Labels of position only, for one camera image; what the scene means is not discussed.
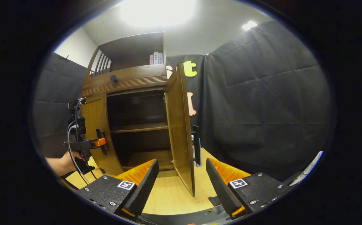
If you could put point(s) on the small black block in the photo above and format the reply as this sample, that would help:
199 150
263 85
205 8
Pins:
214 201

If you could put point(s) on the wooden cabinet drawer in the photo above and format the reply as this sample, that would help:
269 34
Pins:
137 76

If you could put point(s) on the small ceiling light panel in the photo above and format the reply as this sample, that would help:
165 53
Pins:
249 25

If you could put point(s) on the black round drawer knob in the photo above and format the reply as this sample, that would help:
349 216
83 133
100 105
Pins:
113 78

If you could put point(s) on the blue cover book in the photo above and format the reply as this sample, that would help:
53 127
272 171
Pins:
200 153

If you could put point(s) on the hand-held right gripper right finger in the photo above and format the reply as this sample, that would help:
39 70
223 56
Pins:
220 187

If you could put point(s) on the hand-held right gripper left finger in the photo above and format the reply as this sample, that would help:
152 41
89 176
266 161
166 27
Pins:
145 190

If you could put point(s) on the large ceiling light panel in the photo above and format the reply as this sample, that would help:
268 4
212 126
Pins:
157 12

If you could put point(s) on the wooden double-door shoe cabinet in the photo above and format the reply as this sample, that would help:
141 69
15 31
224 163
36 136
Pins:
131 47

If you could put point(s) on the wooden cabinet door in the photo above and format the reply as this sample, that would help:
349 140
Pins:
178 125
95 118

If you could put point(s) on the wooden inner cabinet shelf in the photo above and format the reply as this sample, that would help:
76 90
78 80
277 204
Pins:
140 127

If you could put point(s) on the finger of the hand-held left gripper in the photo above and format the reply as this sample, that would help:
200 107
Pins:
99 142

